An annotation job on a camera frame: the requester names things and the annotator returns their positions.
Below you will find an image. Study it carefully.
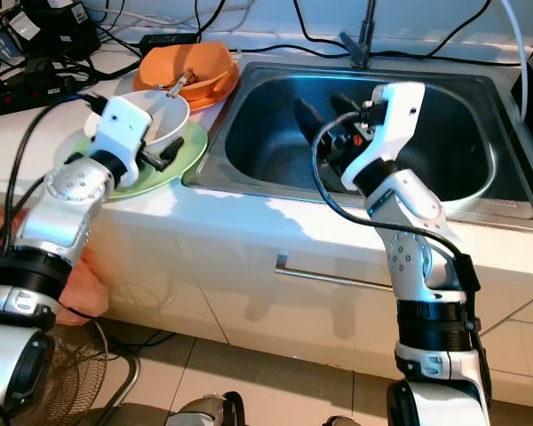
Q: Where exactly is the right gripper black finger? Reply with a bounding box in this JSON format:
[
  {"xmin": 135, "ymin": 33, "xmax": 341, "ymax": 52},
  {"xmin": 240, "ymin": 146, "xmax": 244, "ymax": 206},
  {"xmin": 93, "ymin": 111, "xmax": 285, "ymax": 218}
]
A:
[
  {"xmin": 330, "ymin": 91, "xmax": 372, "ymax": 121},
  {"xmin": 293, "ymin": 96, "xmax": 338, "ymax": 152}
]

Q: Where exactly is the white bowl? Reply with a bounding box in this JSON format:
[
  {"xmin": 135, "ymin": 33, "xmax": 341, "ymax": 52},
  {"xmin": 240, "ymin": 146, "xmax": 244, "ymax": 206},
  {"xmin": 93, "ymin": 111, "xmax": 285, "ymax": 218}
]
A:
[{"xmin": 84, "ymin": 89, "xmax": 190, "ymax": 150}]

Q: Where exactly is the white kitchen cabinet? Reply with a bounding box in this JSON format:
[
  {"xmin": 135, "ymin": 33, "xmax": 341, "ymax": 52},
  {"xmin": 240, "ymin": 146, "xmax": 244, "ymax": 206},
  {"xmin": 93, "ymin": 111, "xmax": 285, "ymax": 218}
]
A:
[{"xmin": 0, "ymin": 200, "xmax": 533, "ymax": 409}]

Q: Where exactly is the green plate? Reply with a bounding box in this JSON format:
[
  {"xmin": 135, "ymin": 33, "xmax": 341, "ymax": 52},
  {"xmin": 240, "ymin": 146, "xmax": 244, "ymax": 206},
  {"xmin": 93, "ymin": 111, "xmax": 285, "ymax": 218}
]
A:
[{"xmin": 67, "ymin": 120, "xmax": 210, "ymax": 201}]

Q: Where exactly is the stainless steel sink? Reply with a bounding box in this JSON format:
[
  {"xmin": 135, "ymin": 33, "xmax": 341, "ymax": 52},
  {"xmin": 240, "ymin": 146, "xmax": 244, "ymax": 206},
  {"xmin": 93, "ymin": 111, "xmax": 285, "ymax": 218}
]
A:
[{"xmin": 183, "ymin": 60, "xmax": 533, "ymax": 223}]

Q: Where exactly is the grey metal faucet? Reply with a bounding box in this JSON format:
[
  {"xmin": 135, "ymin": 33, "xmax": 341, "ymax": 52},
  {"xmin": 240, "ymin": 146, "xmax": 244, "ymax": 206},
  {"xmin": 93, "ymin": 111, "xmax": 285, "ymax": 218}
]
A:
[{"xmin": 338, "ymin": 0, "xmax": 378, "ymax": 70}]

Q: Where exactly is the orange plastic bowl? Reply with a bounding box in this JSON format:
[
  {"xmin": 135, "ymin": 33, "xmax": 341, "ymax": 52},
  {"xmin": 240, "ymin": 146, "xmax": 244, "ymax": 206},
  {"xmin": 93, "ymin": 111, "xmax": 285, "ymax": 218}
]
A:
[{"xmin": 131, "ymin": 43, "xmax": 238, "ymax": 112}]

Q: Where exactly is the small black power adapter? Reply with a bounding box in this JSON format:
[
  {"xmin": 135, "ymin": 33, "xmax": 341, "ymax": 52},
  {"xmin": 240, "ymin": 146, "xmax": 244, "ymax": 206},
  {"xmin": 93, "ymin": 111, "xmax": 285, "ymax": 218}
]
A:
[{"xmin": 139, "ymin": 33, "xmax": 201, "ymax": 52}]

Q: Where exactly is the black power strip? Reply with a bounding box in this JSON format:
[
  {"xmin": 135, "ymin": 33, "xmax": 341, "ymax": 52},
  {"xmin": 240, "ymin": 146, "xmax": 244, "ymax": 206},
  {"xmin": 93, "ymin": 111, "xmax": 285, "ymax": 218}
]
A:
[{"xmin": 0, "ymin": 71, "xmax": 90, "ymax": 112}]

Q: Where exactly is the red plastic bag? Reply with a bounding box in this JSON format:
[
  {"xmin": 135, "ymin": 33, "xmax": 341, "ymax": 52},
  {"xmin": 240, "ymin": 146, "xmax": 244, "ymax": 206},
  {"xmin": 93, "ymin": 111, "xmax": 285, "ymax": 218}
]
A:
[{"xmin": 0, "ymin": 209, "xmax": 112, "ymax": 327}]

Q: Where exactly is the black electronic device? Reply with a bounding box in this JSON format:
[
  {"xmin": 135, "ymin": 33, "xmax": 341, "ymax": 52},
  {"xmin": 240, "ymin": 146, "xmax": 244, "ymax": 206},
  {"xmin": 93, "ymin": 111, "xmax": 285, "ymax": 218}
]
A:
[{"xmin": 4, "ymin": 0, "xmax": 103, "ymax": 59}]

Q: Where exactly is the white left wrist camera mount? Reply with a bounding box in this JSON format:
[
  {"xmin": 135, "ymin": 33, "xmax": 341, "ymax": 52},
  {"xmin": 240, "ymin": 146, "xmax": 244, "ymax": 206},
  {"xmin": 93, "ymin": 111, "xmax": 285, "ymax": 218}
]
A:
[{"xmin": 84, "ymin": 96, "xmax": 165, "ymax": 165}]

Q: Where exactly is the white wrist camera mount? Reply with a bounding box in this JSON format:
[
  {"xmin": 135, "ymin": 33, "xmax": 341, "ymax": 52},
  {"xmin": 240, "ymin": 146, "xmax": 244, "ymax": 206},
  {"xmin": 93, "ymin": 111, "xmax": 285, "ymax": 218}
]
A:
[
  {"xmin": 342, "ymin": 82, "xmax": 427, "ymax": 192},
  {"xmin": 84, "ymin": 96, "xmax": 165, "ymax": 165}
]

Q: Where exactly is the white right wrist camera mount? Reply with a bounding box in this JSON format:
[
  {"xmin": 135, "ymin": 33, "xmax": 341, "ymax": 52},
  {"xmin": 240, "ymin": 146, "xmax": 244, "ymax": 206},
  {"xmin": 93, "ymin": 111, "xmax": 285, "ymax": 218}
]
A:
[{"xmin": 342, "ymin": 82, "xmax": 427, "ymax": 192}]

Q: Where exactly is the brown handled utensil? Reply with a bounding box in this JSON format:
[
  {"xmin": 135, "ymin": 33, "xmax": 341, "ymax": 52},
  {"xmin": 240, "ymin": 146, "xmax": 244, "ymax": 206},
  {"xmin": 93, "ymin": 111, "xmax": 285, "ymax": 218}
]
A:
[{"xmin": 169, "ymin": 71, "xmax": 196, "ymax": 97}]

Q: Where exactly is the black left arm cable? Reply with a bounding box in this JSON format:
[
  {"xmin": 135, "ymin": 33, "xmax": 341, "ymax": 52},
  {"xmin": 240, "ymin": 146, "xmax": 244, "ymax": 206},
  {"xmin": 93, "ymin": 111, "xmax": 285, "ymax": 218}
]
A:
[{"xmin": 4, "ymin": 89, "xmax": 116, "ymax": 267}]

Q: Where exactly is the long metal drawer handle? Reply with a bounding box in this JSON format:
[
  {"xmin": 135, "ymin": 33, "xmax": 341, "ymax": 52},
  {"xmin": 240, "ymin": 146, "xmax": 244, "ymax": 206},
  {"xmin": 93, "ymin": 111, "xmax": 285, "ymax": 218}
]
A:
[{"xmin": 274, "ymin": 255, "xmax": 396, "ymax": 294}]

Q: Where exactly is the white water hose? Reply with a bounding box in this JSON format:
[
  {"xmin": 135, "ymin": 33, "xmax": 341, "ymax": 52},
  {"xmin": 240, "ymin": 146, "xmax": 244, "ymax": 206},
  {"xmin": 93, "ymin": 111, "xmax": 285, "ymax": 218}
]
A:
[{"xmin": 502, "ymin": 0, "xmax": 533, "ymax": 121}]

